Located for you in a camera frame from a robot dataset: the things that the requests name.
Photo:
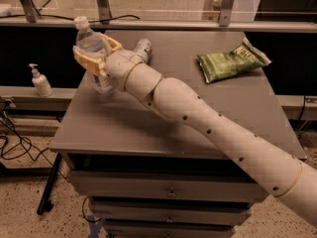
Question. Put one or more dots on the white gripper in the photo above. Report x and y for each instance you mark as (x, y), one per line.
(119, 67)

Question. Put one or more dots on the blue plastic water bottle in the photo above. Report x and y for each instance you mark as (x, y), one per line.
(91, 41)

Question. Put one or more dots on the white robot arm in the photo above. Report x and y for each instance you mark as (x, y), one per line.
(288, 179)

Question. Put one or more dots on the white pump dispenser bottle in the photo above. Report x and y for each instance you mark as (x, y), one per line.
(40, 82)

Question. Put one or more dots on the silver drink can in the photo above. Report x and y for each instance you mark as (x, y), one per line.
(144, 49)

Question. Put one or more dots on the grey drawer cabinet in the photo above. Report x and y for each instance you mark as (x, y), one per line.
(145, 176)

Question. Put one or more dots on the green chip bag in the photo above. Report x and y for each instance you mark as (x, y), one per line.
(245, 57)

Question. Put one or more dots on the black metal table leg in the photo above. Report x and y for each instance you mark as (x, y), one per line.
(45, 203)

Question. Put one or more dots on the metal window frame rail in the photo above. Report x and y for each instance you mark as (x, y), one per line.
(285, 16)

